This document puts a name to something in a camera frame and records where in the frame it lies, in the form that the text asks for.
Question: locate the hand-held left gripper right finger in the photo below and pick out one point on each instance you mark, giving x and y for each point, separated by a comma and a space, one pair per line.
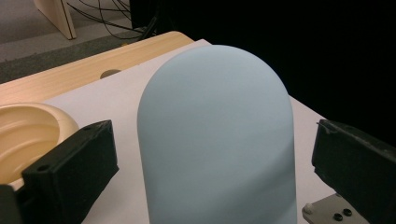
358, 174

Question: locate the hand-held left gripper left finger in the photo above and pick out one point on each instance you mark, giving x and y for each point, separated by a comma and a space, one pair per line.
68, 174

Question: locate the cream ribbed holder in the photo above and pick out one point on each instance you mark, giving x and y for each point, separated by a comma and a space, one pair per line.
28, 137

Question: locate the light blue hairbrush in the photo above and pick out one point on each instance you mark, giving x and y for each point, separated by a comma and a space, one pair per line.
218, 124

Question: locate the black curtain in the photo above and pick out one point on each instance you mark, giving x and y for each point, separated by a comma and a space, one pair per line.
311, 46

